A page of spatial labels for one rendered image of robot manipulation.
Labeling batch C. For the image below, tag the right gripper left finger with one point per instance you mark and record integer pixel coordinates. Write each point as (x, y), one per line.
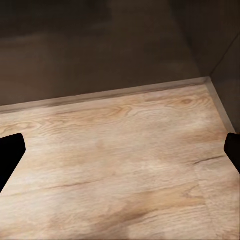
(12, 149)

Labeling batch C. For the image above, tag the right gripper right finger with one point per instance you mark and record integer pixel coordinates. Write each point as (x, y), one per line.
(232, 149)

